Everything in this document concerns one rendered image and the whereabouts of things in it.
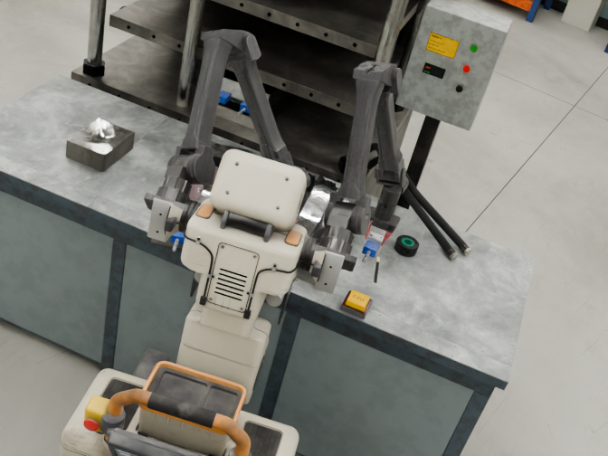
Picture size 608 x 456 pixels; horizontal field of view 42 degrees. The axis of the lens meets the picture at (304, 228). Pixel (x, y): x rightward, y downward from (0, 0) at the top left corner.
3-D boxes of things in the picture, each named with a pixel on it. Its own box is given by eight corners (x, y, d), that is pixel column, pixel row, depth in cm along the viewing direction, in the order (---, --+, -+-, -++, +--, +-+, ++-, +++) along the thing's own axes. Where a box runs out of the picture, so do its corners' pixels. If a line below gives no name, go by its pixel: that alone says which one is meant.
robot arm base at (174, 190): (143, 197, 196) (189, 211, 196) (154, 168, 199) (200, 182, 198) (147, 209, 205) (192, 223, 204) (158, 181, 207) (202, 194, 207)
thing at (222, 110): (261, 132, 322) (270, 94, 312) (202, 109, 327) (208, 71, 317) (303, 90, 363) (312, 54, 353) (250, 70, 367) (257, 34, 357)
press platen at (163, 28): (358, 118, 305) (361, 107, 303) (109, 25, 324) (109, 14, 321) (404, 58, 365) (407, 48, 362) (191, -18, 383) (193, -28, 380)
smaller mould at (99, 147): (103, 172, 273) (104, 155, 269) (65, 156, 276) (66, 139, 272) (133, 148, 289) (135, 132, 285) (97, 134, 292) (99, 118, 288)
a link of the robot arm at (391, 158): (355, 72, 206) (395, 77, 202) (362, 58, 209) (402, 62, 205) (372, 182, 239) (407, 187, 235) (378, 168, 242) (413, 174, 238)
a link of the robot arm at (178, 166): (162, 182, 202) (176, 182, 199) (175, 147, 206) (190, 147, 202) (185, 198, 209) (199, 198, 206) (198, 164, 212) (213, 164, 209)
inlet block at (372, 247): (369, 270, 243) (374, 257, 240) (354, 264, 243) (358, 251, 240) (380, 250, 253) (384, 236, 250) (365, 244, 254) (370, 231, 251)
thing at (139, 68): (357, 195, 311) (361, 183, 307) (70, 84, 333) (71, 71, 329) (408, 116, 378) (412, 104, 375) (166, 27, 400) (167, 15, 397)
